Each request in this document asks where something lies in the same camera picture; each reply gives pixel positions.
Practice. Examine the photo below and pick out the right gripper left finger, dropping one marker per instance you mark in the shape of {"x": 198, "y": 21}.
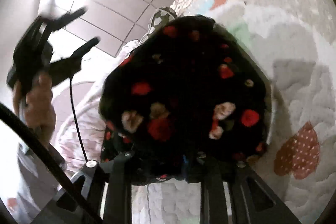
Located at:
{"x": 116, "y": 202}

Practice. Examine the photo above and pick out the black floral garment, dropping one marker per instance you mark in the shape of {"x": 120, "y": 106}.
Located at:
{"x": 186, "y": 100}

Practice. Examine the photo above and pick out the quilted patchwork bedspread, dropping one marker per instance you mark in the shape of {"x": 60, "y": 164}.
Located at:
{"x": 293, "y": 42}

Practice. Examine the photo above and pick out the rounded pink headboard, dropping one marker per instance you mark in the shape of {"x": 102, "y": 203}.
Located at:
{"x": 62, "y": 102}

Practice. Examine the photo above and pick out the pink folded duvet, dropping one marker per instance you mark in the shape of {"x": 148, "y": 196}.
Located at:
{"x": 91, "y": 125}

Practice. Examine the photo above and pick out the olive bolster pillow white spots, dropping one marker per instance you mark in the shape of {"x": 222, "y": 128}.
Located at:
{"x": 160, "y": 18}

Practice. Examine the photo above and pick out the person's left hand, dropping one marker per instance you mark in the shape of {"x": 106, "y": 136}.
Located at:
{"x": 39, "y": 112}

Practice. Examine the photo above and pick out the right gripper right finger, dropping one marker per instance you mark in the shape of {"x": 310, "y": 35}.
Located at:
{"x": 207, "y": 172}

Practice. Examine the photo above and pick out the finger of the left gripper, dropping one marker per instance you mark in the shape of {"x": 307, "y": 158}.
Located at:
{"x": 66, "y": 68}
{"x": 64, "y": 20}

